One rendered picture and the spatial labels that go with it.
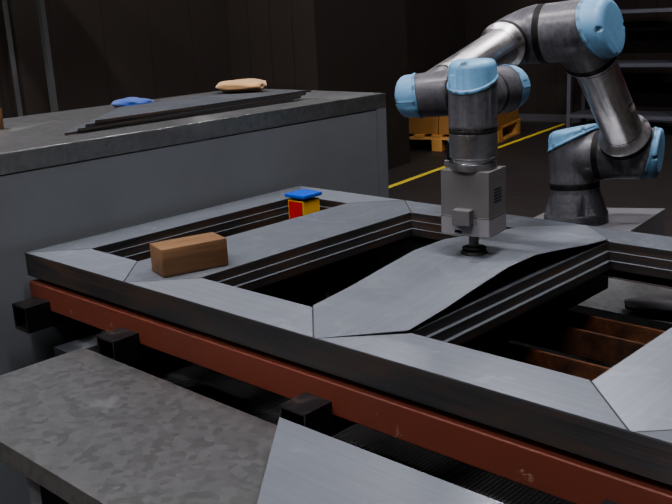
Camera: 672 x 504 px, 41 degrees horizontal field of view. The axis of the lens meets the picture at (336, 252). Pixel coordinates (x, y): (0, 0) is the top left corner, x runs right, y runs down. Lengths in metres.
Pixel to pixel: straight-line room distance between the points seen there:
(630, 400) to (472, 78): 0.57
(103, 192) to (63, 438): 0.78
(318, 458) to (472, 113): 0.60
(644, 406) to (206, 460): 0.52
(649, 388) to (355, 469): 0.34
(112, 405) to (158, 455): 0.18
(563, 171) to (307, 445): 1.26
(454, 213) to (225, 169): 0.84
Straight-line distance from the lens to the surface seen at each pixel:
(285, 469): 1.03
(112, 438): 1.24
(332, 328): 1.23
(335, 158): 2.37
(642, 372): 1.10
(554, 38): 1.81
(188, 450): 1.18
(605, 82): 1.91
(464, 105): 1.38
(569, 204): 2.17
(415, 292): 1.32
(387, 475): 1.01
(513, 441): 1.05
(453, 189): 1.42
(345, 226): 1.79
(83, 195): 1.90
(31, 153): 1.84
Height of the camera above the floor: 1.28
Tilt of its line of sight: 15 degrees down
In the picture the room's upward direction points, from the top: 3 degrees counter-clockwise
